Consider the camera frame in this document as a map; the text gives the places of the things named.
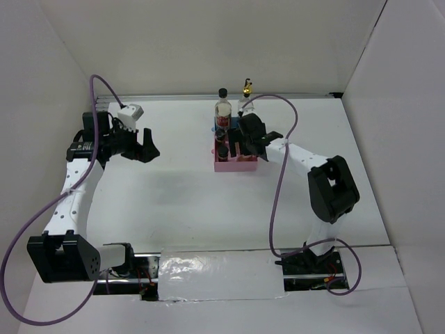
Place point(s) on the gold spout oil bottle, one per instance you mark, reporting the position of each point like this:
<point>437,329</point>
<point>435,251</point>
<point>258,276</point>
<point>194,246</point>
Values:
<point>246,96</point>

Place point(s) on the pink plastic tray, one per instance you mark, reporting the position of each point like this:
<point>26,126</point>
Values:
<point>231,165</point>

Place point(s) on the tall vinegar bottle red label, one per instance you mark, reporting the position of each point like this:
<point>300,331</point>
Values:
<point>223,111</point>

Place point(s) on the blue plastic tray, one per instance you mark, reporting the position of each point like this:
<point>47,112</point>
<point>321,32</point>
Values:
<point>233,124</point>

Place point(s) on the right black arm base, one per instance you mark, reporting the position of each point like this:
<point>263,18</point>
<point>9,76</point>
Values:
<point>304,271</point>

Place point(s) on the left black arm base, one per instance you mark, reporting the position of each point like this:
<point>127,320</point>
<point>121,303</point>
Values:
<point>141,280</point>

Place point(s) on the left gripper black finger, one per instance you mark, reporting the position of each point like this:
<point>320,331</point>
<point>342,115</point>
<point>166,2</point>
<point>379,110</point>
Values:
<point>146,155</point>
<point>148,145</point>

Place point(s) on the left aluminium rail frame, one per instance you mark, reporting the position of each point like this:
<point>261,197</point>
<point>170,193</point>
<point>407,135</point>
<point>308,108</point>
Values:
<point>83,176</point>

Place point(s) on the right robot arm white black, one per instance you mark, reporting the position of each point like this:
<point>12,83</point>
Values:
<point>332,190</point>

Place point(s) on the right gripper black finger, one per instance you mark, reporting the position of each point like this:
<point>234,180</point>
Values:
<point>235,142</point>
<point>244,151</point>

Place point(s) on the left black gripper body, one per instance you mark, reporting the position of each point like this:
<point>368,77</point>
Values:
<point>124,142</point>

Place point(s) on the small spice jar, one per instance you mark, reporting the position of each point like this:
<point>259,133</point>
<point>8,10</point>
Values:
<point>220,136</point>
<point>223,153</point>

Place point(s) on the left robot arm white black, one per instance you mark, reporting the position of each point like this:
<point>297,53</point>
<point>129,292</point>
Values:
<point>62,252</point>

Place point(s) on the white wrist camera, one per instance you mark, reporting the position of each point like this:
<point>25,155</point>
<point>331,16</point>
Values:
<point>129,115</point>
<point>245,111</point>

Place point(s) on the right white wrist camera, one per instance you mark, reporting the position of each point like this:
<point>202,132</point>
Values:
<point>245,111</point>

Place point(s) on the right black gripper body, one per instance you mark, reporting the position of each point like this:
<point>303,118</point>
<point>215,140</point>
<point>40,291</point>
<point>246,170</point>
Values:
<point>247,138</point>

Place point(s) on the round black cap spice jar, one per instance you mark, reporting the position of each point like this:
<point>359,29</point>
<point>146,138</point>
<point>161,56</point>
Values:
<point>243,158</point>

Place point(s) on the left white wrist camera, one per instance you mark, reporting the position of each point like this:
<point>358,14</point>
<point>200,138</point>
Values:
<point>129,115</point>

